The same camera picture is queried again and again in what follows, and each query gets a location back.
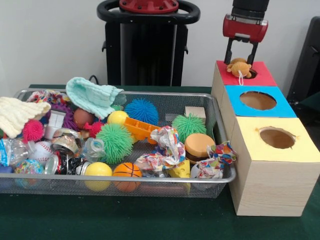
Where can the bright orange mini basketball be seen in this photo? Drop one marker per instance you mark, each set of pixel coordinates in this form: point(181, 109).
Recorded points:
point(127, 172)

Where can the light wooden cube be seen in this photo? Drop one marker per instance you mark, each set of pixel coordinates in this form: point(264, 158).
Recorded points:
point(196, 112)

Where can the cream yellow cloth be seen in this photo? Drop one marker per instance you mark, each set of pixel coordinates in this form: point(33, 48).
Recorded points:
point(17, 114)

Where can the wooden box with three holes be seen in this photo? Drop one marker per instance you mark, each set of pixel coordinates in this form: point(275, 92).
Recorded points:
point(270, 175)

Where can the brown plush animal toy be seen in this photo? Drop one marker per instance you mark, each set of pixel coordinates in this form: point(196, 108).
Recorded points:
point(240, 67)

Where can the colourful patterned fabric toy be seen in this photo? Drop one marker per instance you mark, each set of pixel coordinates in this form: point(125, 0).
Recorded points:
point(162, 150)

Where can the yellow cone toy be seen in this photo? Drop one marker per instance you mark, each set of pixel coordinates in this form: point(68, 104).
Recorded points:
point(180, 170)

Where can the plain blue spiky ball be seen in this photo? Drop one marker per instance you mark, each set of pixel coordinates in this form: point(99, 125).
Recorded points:
point(141, 111)

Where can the colourful crinkled packet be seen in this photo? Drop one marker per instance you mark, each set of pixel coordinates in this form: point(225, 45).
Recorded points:
point(216, 160)

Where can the green spiky ball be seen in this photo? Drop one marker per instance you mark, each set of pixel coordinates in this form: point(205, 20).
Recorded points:
point(189, 126)
point(115, 144)

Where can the clear mesh bin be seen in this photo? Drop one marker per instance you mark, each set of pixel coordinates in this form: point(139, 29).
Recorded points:
point(100, 189)

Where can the pink spiky ball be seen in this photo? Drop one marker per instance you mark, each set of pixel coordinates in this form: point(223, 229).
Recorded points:
point(32, 131)

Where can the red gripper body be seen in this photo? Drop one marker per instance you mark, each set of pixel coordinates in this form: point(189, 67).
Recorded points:
point(245, 29)

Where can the orange yellow plastic toy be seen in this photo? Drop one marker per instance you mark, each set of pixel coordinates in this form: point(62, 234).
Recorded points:
point(140, 129)

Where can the mint green cloth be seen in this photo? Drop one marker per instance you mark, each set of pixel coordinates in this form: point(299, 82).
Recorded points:
point(95, 95)

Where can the small basketball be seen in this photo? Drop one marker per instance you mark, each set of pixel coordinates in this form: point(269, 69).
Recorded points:
point(199, 147)

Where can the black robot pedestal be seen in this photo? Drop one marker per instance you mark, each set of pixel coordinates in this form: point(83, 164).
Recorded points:
point(145, 55)

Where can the yellow ball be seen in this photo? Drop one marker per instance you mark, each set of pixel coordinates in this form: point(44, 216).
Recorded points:
point(118, 118)
point(98, 172)

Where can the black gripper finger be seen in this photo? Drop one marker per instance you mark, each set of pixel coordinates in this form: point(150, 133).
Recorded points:
point(228, 50)
point(252, 54)

